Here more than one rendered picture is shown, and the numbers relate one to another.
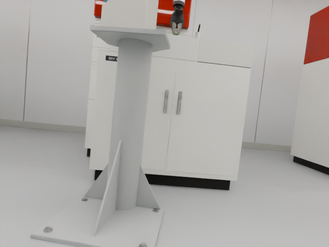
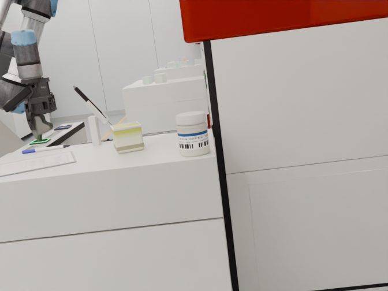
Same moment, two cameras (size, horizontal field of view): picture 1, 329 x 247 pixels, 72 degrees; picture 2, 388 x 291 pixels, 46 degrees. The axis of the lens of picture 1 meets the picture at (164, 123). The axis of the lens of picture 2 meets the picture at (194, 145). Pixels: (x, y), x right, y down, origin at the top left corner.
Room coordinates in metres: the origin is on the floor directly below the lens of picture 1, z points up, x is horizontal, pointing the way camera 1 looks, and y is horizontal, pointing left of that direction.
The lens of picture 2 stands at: (2.17, -1.45, 1.21)
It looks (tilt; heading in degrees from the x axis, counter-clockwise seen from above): 12 degrees down; 97
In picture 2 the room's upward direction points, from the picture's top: 7 degrees counter-clockwise
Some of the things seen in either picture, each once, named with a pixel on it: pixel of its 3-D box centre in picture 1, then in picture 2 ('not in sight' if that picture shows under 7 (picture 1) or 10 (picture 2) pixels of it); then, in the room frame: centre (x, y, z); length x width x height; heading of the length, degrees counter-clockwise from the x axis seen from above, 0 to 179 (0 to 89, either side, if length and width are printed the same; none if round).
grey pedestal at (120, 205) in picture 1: (122, 126); not in sight; (1.00, 0.19, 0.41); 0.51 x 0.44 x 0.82; 173
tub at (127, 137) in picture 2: not in sight; (127, 137); (1.86, -0.30, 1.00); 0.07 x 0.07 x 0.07; 21
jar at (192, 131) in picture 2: not in sight; (192, 133); (2.04, -0.42, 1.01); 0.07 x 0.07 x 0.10
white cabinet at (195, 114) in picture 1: (166, 121); (140, 285); (1.74, -0.01, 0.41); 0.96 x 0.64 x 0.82; 95
